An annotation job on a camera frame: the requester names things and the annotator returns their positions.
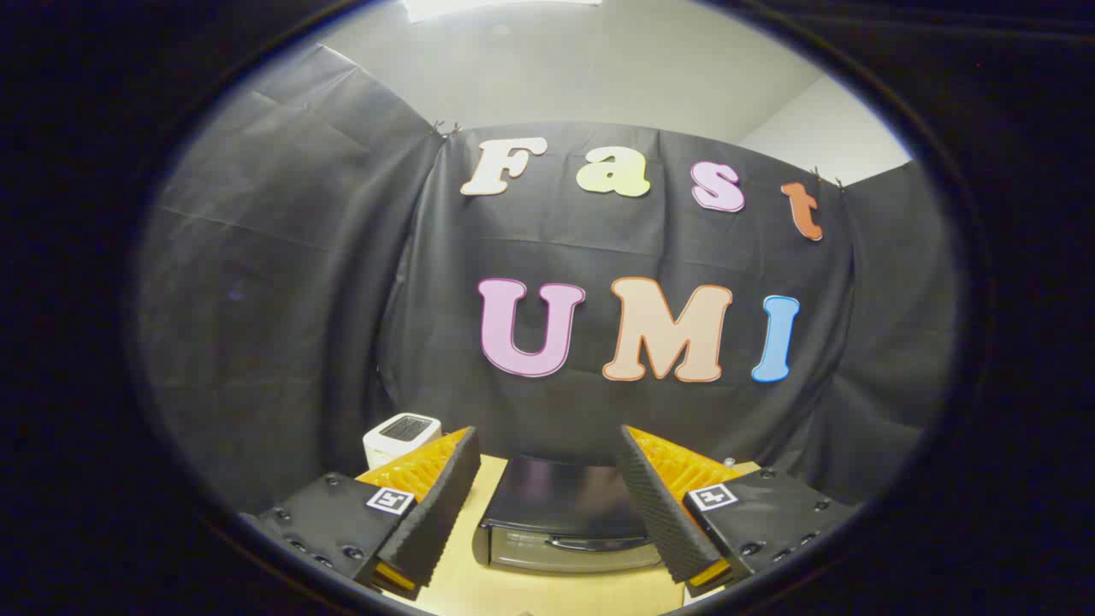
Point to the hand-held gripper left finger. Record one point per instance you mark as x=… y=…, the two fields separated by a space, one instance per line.
x=436 y=513

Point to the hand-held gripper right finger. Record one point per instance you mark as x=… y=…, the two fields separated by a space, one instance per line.
x=659 y=513

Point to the black toaster oven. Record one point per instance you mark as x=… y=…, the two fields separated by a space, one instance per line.
x=556 y=496

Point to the white pop-up toaster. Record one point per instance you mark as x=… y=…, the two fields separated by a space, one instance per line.
x=400 y=432

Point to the ceiling light panel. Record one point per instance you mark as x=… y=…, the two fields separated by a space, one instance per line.
x=479 y=7

